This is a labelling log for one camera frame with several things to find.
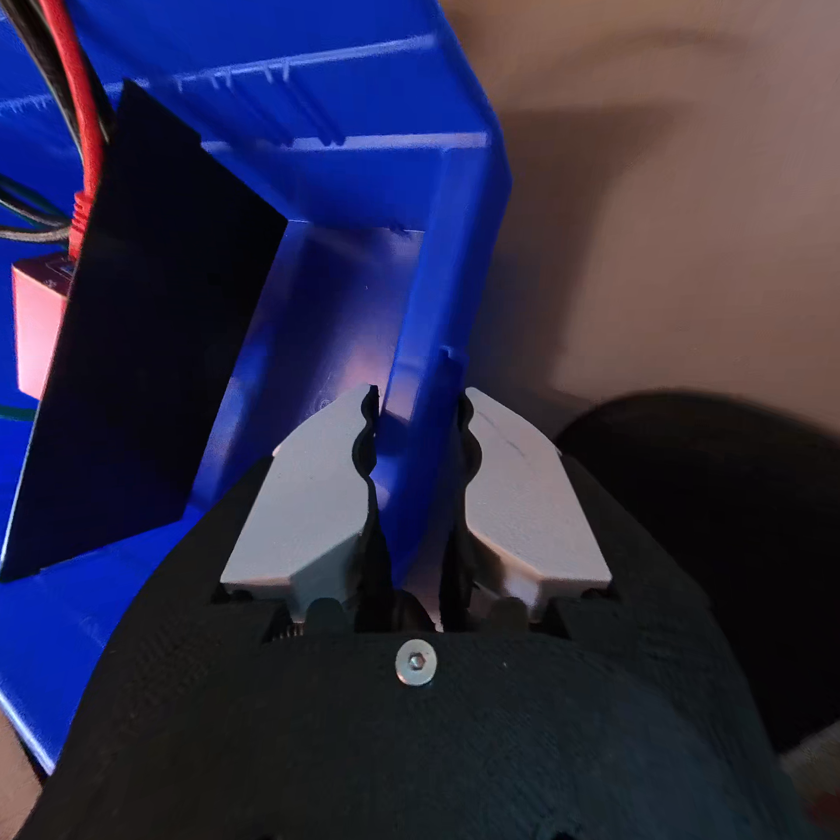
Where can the blue plastic bin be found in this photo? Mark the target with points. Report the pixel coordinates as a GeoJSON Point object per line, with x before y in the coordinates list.
{"type": "Point", "coordinates": [394, 79]}

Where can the black padded wrist rest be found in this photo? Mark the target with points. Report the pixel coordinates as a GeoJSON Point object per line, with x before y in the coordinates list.
{"type": "Point", "coordinates": [722, 525]}

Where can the red ethernet splitter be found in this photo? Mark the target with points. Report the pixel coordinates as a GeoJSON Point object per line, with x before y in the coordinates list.
{"type": "Point", "coordinates": [39, 328]}

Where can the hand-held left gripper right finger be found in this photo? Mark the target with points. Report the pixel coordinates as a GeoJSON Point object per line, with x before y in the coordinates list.
{"type": "Point", "coordinates": [531, 512]}

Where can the grey desk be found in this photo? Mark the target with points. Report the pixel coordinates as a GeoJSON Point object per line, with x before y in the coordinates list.
{"type": "Point", "coordinates": [656, 197]}

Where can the black bin divider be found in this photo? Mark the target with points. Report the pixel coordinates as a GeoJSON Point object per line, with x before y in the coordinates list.
{"type": "Point", "coordinates": [164, 328]}

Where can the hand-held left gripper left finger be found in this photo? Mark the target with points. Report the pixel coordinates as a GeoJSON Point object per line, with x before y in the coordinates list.
{"type": "Point", "coordinates": [295, 512]}

